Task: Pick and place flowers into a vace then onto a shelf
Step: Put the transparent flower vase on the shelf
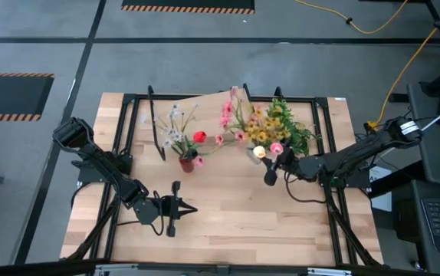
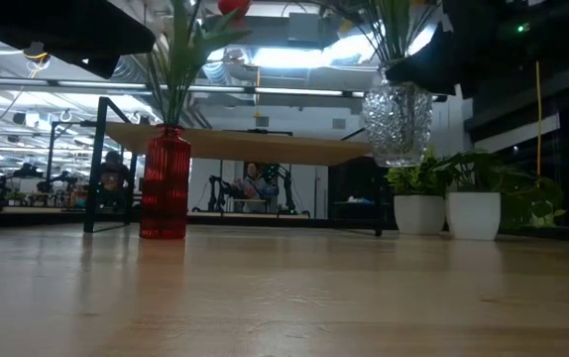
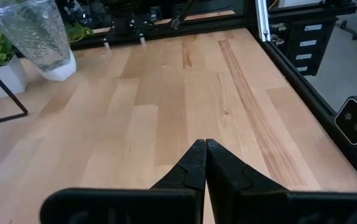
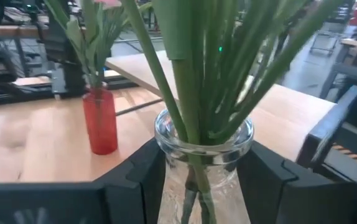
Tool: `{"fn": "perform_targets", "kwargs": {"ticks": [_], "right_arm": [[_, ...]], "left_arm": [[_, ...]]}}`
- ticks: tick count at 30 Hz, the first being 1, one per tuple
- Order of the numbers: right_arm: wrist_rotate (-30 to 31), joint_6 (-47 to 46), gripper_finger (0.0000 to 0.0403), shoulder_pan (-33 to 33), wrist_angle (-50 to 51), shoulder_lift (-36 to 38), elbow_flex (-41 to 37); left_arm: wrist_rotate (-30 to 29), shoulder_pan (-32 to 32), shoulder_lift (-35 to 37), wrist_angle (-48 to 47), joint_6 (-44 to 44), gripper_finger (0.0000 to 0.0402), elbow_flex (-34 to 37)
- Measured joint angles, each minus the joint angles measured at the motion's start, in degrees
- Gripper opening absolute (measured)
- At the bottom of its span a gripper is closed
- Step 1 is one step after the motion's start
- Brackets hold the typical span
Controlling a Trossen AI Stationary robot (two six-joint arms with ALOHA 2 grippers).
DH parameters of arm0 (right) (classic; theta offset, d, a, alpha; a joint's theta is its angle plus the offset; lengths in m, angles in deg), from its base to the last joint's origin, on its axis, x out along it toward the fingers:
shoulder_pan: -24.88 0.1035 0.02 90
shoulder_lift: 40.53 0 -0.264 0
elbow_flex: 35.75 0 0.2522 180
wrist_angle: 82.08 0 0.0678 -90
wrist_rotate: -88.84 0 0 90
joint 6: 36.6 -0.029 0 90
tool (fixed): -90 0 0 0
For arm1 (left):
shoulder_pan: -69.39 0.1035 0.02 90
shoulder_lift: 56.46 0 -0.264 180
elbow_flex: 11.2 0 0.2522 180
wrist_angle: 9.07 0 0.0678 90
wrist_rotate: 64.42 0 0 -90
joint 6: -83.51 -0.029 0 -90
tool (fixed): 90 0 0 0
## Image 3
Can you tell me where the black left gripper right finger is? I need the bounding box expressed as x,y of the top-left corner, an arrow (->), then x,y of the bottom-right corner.
206,139 -> 357,224

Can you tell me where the clear cut-glass vase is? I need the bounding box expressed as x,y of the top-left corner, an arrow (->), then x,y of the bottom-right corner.
0,0 -> 73,73

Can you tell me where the wooden shelf with black legs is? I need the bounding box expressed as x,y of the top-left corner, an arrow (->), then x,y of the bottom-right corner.
0,58 -> 29,129

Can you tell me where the black labelled drawer cabinet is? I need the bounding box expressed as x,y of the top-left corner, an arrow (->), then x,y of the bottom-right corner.
268,17 -> 338,77

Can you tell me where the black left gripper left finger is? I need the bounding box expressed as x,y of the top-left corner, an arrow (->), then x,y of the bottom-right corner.
40,139 -> 206,224

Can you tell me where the broad-leaf potted plant white pot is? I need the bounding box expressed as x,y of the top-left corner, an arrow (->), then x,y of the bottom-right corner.
38,22 -> 95,82

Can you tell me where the silver aluminium frame bracket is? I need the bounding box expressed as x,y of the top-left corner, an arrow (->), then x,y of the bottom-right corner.
255,0 -> 272,42

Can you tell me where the black table-level camera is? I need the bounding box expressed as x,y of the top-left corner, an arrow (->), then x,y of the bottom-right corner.
333,95 -> 357,146

